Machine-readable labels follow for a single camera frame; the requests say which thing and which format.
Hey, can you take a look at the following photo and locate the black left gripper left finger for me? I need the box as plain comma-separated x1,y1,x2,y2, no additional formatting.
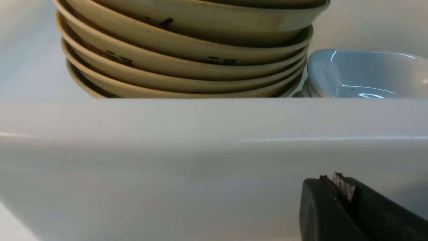
299,177,368,241

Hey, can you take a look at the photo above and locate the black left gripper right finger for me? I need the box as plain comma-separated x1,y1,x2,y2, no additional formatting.
320,173,427,241

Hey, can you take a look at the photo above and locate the top white square dish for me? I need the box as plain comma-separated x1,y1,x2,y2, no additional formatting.
307,49,428,99

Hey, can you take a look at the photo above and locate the large white plastic tub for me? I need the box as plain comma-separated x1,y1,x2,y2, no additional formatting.
1,0,427,241

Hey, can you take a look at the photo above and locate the stack of tan bowls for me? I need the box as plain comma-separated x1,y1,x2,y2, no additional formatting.
54,0,331,98

